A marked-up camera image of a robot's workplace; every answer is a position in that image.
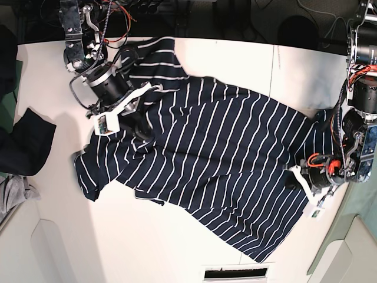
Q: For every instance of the grey crumpled garment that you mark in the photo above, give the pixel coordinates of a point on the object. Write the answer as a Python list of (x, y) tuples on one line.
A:
[(15, 189)]

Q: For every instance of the white table vent slot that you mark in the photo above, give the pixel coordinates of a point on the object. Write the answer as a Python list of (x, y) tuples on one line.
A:
[(238, 273)]

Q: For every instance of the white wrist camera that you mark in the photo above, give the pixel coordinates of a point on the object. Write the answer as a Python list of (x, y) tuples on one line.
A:
[(313, 212), (106, 124)]

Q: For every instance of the dark navy folded garment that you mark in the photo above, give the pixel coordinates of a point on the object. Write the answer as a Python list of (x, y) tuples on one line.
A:
[(25, 150)]

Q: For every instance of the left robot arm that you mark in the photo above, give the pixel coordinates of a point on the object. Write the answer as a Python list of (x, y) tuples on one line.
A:
[(352, 121)]

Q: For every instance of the black round floor object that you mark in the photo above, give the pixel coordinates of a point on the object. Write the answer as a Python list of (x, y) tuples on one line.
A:
[(298, 31)]

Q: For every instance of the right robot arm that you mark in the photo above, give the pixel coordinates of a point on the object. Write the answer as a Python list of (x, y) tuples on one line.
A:
[(85, 25)]

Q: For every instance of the navy white striped t-shirt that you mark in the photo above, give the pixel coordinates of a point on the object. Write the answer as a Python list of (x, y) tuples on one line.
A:
[(217, 151)]

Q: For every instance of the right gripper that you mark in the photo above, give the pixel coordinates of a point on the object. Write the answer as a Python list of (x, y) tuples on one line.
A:
[(118, 96)]

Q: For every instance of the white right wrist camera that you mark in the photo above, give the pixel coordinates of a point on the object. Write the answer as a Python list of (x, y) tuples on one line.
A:
[(106, 124)]

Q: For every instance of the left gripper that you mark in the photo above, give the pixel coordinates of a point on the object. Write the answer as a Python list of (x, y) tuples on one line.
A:
[(319, 176)]

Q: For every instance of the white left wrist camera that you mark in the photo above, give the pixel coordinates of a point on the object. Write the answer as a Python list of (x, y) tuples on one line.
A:
[(313, 212)]

